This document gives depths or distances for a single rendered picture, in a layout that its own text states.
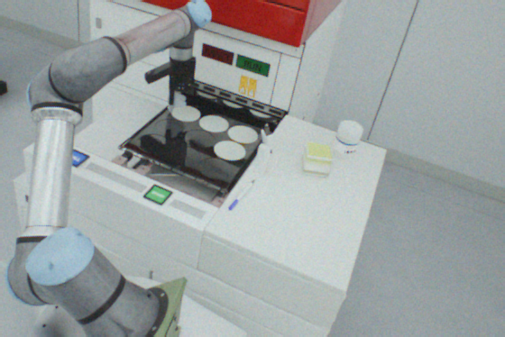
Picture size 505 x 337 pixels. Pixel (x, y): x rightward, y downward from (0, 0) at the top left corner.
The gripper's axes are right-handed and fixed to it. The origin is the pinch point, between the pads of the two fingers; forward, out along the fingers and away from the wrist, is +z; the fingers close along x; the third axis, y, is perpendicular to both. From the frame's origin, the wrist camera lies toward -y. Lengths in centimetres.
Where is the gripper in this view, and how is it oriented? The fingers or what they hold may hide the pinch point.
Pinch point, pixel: (169, 108)
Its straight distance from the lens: 162.4
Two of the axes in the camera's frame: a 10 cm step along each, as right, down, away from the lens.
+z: -1.3, 8.3, 5.5
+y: 9.9, 0.7, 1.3
